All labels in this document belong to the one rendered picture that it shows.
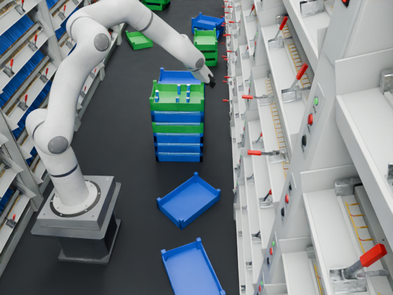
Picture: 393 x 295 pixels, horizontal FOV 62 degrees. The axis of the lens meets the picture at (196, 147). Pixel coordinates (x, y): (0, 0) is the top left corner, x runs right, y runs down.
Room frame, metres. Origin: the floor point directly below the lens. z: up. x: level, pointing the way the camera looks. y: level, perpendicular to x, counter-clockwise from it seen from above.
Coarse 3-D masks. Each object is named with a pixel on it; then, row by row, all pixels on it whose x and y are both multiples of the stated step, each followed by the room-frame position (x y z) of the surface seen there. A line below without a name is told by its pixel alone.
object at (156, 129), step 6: (156, 126) 1.51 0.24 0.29; (162, 126) 1.51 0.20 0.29; (168, 126) 1.51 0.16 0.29; (174, 126) 1.51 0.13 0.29; (180, 126) 1.51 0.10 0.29; (186, 126) 1.51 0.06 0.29; (192, 126) 1.51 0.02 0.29; (198, 126) 1.51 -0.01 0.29; (156, 132) 1.51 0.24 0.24; (162, 132) 1.51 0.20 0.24; (168, 132) 1.51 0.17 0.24; (174, 132) 1.51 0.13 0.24; (180, 132) 1.51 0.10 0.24; (186, 132) 1.51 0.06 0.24; (192, 132) 1.51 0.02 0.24; (198, 132) 1.51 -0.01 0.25
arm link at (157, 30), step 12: (156, 24) 1.23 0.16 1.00; (156, 36) 1.24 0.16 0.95; (168, 36) 1.26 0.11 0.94; (180, 36) 1.27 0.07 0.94; (168, 48) 1.24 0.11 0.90; (180, 48) 1.24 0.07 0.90; (192, 48) 1.25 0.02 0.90; (180, 60) 1.23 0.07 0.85; (192, 60) 1.24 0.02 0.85; (204, 60) 1.28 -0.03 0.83
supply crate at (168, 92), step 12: (156, 84) 1.69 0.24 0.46; (168, 84) 1.70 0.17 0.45; (180, 84) 1.70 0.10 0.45; (192, 84) 1.70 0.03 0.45; (168, 96) 1.65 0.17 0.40; (180, 96) 1.65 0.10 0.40; (192, 96) 1.65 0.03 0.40; (156, 108) 1.51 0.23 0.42; (168, 108) 1.51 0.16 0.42; (180, 108) 1.51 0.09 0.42; (192, 108) 1.51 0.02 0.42
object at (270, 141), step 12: (252, 72) 1.06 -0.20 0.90; (264, 72) 1.06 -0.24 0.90; (264, 84) 1.01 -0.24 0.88; (264, 108) 0.87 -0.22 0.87; (264, 120) 0.81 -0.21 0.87; (276, 120) 0.80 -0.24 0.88; (264, 132) 0.75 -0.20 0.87; (264, 144) 0.70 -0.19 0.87; (276, 144) 0.69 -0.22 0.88; (276, 168) 0.60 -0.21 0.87; (276, 180) 0.56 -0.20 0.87; (276, 192) 0.52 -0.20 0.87; (276, 204) 0.46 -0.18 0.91
